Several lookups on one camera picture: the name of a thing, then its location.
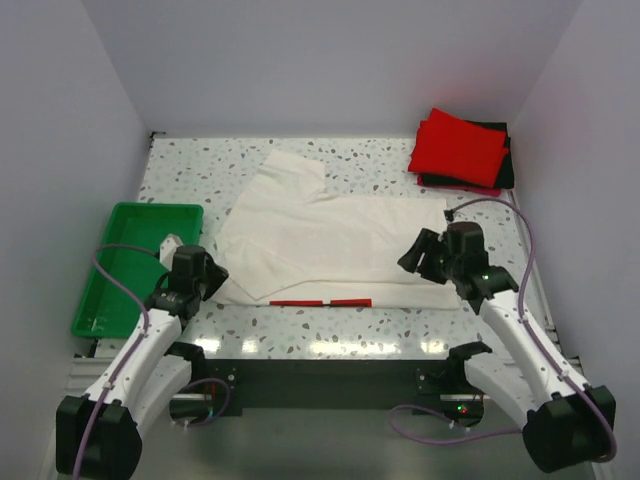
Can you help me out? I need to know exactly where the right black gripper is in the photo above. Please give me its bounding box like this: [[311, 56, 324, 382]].
[[398, 228, 462, 285]]

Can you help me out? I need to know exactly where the white t shirt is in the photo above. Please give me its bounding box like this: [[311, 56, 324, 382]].
[[214, 150, 460, 310]]

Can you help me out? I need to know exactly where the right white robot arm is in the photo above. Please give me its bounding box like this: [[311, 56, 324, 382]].
[[398, 222, 617, 473]]

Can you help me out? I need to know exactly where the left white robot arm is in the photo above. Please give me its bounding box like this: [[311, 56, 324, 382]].
[[55, 235, 232, 479]]

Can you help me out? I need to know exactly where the black folded t shirt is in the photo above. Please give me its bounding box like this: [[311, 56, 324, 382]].
[[417, 119, 517, 192]]

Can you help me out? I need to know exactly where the red folded t shirt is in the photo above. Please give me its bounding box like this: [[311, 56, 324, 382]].
[[408, 108, 507, 187]]

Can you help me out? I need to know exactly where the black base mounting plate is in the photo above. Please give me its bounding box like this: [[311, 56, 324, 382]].
[[169, 359, 484, 427]]

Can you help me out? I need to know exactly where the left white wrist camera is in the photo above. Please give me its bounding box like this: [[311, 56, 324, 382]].
[[158, 234, 183, 270]]

